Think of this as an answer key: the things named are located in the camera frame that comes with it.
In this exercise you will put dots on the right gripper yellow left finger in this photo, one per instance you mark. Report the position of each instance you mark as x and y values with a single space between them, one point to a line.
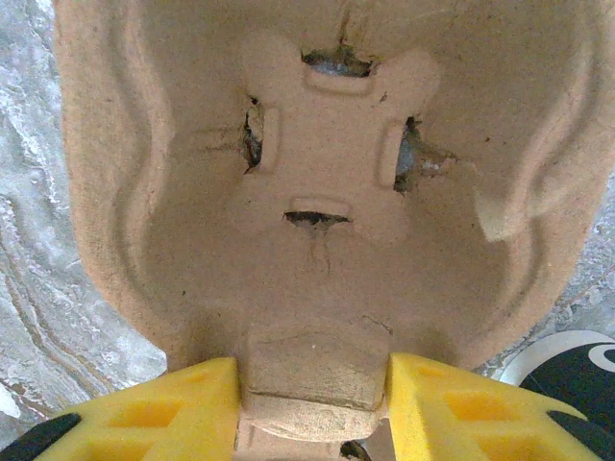
144 418

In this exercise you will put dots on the brown pulp cup carrier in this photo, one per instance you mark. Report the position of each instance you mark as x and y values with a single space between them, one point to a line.
327 168

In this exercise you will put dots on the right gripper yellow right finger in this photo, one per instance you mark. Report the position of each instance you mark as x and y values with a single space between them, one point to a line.
480 418

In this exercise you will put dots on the black paper coffee cup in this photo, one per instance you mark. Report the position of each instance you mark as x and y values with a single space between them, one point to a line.
567 379

